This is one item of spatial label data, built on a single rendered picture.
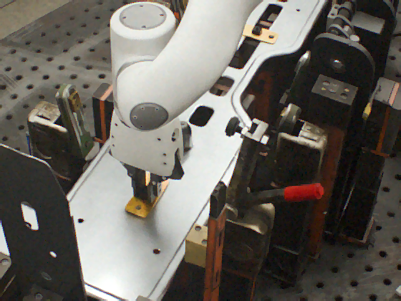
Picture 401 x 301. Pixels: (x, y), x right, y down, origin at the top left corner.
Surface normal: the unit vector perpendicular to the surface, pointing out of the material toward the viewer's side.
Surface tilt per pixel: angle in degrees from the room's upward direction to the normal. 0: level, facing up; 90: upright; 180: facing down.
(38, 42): 0
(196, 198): 0
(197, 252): 90
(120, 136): 90
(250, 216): 0
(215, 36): 58
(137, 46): 90
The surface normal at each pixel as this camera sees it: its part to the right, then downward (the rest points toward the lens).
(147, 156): -0.37, 0.70
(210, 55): 0.52, 0.24
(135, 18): 0.00, -0.69
